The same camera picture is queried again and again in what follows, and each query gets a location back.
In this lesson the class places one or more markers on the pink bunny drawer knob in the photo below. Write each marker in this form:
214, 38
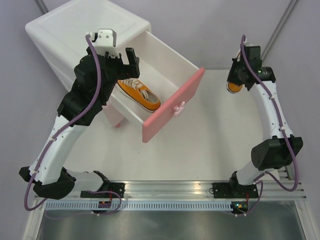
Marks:
178, 109

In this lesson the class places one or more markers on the light pink drawer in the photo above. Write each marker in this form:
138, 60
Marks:
113, 116

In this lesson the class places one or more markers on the aluminium mounting rail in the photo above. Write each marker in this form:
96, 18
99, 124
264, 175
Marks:
199, 190

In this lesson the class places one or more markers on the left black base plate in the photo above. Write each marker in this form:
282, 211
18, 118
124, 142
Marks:
107, 191

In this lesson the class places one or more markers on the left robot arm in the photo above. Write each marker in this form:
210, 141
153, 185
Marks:
95, 79

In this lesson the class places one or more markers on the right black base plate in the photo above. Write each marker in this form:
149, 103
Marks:
224, 190

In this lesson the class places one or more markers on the white slotted cable duct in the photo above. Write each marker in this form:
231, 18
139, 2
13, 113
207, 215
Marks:
130, 205

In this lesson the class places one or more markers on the aluminium corner frame post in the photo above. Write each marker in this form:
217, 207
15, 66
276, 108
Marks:
279, 27

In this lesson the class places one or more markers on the white plastic shoe cabinet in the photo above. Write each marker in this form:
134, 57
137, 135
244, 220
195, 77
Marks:
60, 34

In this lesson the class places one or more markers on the dark pink drawer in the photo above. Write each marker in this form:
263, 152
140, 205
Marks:
169, 75

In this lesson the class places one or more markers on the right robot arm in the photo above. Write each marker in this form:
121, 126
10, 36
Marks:
280, 146

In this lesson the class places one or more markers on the orange sneaker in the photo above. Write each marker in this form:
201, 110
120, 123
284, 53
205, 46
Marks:
135, 90
233, 88

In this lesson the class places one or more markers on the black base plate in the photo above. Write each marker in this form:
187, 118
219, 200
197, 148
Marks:
224, 190
107, 191

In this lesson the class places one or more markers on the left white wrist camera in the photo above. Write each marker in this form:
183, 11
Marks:
104, 43

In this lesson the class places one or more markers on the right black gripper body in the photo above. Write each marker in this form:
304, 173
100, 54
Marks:
234, 75

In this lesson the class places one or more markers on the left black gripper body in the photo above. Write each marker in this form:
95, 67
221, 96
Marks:
117, 70

